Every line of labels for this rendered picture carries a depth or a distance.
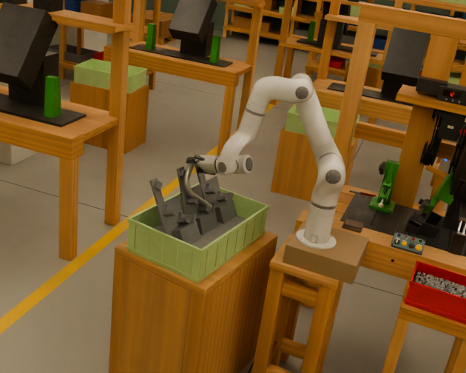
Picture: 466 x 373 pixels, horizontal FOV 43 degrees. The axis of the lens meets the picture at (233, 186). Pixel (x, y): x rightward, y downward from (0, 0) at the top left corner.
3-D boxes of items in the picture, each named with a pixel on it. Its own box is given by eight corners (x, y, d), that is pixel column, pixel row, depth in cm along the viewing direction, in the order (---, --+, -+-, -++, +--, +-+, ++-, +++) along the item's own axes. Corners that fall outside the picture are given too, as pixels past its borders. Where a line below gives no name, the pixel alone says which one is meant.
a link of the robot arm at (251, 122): (248, 115, 243) (226, 179, 255) (268, 114, 256) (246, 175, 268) (232, 106, 247) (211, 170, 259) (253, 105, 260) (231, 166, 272)
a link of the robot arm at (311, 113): (323, 187, 260) (321, 175, 275) (349, 178, 258) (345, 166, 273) (283, 83, 245) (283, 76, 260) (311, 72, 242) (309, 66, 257)
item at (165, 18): (161, 46, 1107) (163, 21, 1090) (122, 38, 1125) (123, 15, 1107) (184, 37, 1214) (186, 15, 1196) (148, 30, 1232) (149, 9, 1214)
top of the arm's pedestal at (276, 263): (335, 289, 262) (336, 282, 260) (268, 268, 271) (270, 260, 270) (350, 258, 289) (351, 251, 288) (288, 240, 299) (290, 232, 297)
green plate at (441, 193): (445, 213, 294) (467, 180, 284) (430, 205, 295) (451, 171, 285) (446, 206, 304) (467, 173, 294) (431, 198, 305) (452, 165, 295)
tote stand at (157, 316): (187, 426, 284) (204, 289, 252) (108, 377, 308) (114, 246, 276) (257, 354, 338) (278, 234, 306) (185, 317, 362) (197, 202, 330)
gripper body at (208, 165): (229, 163, 274) (210, 163, 281) (218, 152, 267) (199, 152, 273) (225, 177, 271) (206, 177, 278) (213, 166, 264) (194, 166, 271)
